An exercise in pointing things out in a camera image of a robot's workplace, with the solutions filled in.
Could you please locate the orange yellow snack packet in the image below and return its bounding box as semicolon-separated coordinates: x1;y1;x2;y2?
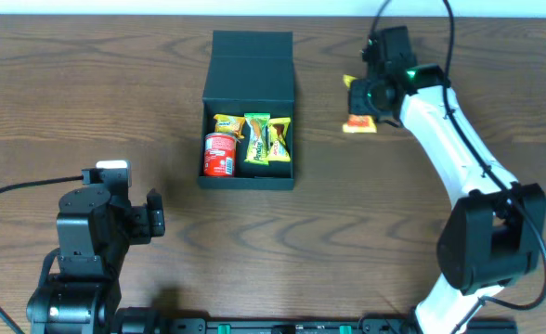
342;74;377;134

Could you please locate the red Pringles can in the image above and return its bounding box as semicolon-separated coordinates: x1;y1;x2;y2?
203;133;238;177

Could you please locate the yellow brown chocolate packet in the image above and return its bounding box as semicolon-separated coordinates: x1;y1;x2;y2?
266;117;291;162

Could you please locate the yellow biscuit packet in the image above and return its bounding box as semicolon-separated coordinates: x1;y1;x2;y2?
214;114;245;139

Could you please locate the green yellow snack packet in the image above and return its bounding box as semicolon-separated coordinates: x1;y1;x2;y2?
244;113;270;165

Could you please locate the black gift box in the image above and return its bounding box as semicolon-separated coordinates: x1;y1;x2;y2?
198;31;295;190

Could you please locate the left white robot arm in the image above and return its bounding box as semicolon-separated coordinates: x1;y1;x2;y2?
26;186;165;333

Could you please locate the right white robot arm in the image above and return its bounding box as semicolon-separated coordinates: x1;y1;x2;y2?
343;64;546;333

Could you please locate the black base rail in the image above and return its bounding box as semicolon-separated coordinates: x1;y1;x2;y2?
112;306;519;334

